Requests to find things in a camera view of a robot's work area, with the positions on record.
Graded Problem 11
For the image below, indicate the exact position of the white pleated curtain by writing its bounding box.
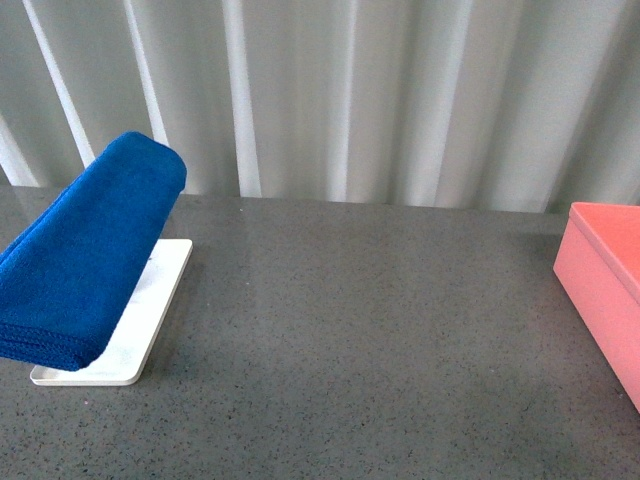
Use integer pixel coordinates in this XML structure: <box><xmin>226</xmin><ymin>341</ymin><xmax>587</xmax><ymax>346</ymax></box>
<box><xmin>1</xmin><ymin>1</ymin><xmax>639</xmax><ymax>212</ymax></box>

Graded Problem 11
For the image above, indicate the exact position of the white rack with wooden bars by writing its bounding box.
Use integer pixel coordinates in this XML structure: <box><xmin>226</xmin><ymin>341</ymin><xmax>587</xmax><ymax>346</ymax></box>
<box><xmin>30</xmin><ymin>239</ymin><xmax>193</xmax><ymax>387</ymax></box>

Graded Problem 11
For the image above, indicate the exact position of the pink plastic box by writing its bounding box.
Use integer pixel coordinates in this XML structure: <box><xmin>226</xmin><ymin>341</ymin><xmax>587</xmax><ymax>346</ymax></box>
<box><xmin>553</xmin><ymin>202</ymin><xmax>639</xmax><ymax>406</ymax></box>

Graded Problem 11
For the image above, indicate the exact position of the blue cloth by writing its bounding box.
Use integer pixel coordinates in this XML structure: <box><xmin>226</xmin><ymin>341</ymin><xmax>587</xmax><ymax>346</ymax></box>
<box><xmin>1</xmin><ymin>131</ymin><xmax>187</xmax><ymax>371</ymax></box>

